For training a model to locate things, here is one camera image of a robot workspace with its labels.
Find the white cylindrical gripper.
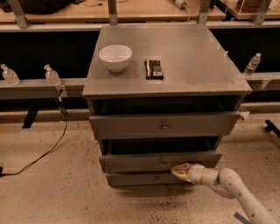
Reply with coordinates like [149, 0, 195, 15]
[171, 163, 219, 186]

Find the grey drawer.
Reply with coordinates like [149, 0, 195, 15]
[99, 137, 221, 173]
[106, 172, 185, 187]
[89, 111, 242, 140]

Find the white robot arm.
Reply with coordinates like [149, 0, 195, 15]
[171, 163, 279, 224]

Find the grey top drawer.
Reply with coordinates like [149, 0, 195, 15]
[89, 111, 242, 140]

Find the grey bottom drawer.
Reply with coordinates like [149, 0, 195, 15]
[106, 172, 185, 187]

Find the grey wooden drawer cabinet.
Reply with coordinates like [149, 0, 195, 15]
[81, 24, 253, 187]

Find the black chair base leg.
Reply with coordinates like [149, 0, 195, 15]
[265, 120, 280, 137]

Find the black snack bar packet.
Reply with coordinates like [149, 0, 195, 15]
[144, 60, 164, 80]

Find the clear plastic water bottle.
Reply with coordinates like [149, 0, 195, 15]
[243, 52, 262, 78]

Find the white ceramic bowl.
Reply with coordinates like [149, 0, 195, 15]
[98, 45, 132, 73]

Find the clear pump bottle near cabinet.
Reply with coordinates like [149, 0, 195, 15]
[44, 64, 61, 86]

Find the clear pump bottle far left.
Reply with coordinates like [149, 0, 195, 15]
[0, 64, 20, 85]

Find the black bag on table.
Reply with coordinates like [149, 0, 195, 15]
[19, 0, 74, 15]

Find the grey metal rail bench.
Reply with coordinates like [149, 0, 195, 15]
[0, 78, 86, 100]

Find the white power adapter with cord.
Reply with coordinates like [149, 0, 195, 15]
[174, 0, 192, 20]

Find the black power cable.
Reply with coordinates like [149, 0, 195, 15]
[0, 87, 69, 178]

